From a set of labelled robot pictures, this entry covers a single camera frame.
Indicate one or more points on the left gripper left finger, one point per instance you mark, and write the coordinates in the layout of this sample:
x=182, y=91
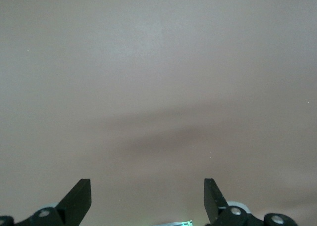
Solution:
x=76, y=203

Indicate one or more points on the brown table cover mat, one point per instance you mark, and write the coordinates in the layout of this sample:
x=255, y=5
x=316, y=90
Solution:
x=158, y=74

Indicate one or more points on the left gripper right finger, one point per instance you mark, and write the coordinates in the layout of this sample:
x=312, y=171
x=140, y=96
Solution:
x=214, y=203

